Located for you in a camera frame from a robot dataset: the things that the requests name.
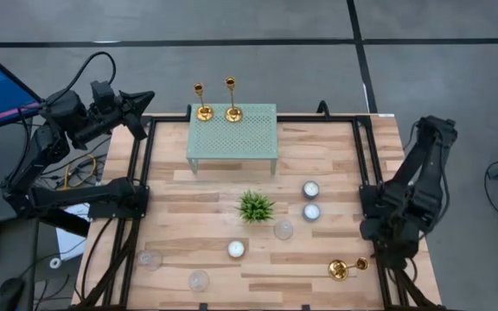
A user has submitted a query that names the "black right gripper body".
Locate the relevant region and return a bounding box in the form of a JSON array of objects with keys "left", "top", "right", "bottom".
[{"left": 360, "top": 206, "right": 424, "bottom": 270}]

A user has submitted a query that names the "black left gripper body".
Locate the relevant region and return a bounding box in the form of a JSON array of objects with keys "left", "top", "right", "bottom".
[{"left": 94, "top": 90, "right": 149, "bottom": 141}]

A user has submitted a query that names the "tall gold candlestick holder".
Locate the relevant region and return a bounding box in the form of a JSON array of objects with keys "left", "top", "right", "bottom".
[{"left": 327, "top": 257, "right": 369, "bottom": 282}]

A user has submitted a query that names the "short gold candlestick holder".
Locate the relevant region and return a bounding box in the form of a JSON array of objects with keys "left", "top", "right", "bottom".
[{"left": 192, "top": 81, "right": 215, "bottom": 123}]

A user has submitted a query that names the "white tealight candle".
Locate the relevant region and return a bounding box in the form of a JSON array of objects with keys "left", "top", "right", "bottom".
[
  {"left": 302, "top": 180, "right": 322, "bottom": 200},
  {"left": 226, "top": 239, "right": 247, "bottom": 260},
  {"left": 302, "top": 202, "right": 322, "bottom": 223}
]

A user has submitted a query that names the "medium gold candlestick holder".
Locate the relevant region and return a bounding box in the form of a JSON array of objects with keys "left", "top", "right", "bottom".
[{"left": 224, "top": 76, "right": 245, "bottom": 124}]

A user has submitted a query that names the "clear glass candle holder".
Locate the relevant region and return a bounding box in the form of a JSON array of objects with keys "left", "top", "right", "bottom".
[
  {"left": 187, "top": 269, "right": 211, "bottom": 294},
  {"left": 272, "top": 219, "right": 295, "bottom": 242},
  {"left": 137, "top": 248, "right": 164, "bottom": 272}
]

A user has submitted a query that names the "green perforated metal shelf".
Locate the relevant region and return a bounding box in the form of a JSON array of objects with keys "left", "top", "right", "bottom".
[{"left": 186, "top": 102, "right": 279, "bottom": 176}]

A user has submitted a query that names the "white paper sheet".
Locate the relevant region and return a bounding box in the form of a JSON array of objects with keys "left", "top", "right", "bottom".
[{"left": 54, "top": 201, "right": 92, "bottom": 262}]

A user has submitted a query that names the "small artificial green plant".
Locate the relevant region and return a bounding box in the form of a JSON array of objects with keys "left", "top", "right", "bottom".
[{"left": 235, "top": 189, "right": 276, "bottom": 225}]

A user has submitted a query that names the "black computer mouse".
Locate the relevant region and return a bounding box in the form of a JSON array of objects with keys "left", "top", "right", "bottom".
[{"left": 0, "top": 276, "right": 27, "bottom": 311}]

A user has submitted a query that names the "yellow cable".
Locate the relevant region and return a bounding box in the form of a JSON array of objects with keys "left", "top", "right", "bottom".
[{"left": 55, "top": 153, "right": 99, "bottom": 192}]

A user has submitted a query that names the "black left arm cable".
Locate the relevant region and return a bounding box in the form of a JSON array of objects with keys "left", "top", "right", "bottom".
[{"left": 41, "top": 50, "right": 118, "bottom": 107}]

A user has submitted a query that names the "black desk frame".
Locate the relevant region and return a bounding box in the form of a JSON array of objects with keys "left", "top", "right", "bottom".
[{"left": 36, "top": 206, "right": 91, "bottom": 238}]

